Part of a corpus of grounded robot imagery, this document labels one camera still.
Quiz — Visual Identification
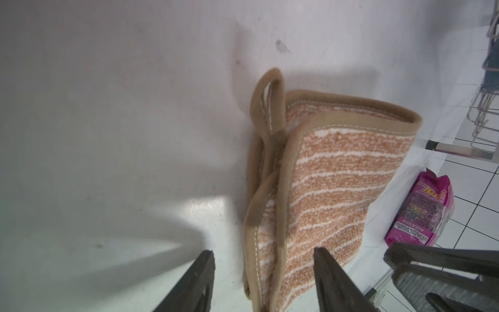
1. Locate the metal two-tier dish rack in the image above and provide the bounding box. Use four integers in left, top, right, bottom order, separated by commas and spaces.
425, 1, 498, 164

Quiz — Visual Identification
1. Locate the purple tissue pack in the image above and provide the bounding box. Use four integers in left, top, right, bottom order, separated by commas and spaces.
385, 169, 455, 246

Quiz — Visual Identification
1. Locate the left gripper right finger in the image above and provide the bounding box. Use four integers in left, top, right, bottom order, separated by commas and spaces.
313, 247, 377, 312

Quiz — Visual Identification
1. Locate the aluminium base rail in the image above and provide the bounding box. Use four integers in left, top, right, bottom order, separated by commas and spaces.
366, 243, 498, 311

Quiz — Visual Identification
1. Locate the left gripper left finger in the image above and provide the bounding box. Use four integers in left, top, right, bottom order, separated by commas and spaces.
153, 250, 215, 312

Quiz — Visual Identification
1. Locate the brown striped square dishcloth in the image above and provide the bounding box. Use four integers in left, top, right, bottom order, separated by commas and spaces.
243, 68, 423, 311

